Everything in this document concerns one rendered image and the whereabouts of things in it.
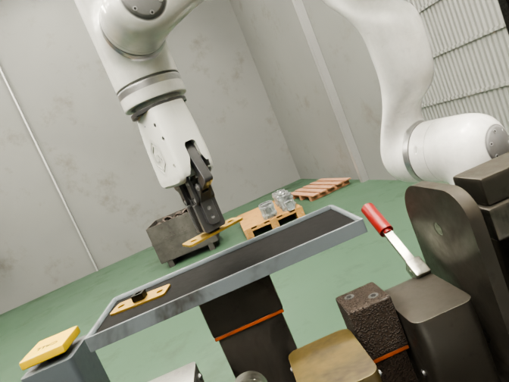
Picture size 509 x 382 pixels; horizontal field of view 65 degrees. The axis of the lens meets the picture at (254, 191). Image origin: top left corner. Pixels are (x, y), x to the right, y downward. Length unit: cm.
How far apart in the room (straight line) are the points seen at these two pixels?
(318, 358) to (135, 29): 38
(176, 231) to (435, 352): 562
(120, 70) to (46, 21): 899
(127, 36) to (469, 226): 39
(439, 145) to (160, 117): 49
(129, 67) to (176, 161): 12
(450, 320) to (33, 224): 887
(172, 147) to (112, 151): 832
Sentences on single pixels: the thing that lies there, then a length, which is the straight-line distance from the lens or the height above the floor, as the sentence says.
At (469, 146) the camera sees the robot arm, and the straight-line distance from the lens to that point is 75.
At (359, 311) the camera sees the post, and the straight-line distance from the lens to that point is 45.
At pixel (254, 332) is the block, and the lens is 56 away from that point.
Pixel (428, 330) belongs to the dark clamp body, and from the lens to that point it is 45.
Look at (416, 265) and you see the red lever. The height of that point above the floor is 109.
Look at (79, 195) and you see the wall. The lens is 888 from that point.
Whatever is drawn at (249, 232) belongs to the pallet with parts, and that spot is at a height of 12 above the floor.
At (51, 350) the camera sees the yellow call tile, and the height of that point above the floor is 116.
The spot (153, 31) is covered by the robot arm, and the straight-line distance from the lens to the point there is 46.
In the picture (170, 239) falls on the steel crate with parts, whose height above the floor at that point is 39.
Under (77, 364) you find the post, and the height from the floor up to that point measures 113.
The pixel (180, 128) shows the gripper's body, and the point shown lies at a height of 135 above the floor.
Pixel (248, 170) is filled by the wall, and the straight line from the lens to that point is 896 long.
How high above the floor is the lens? 131
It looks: 7 degrees down
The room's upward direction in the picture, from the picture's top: 23 degrees counter-clockwise
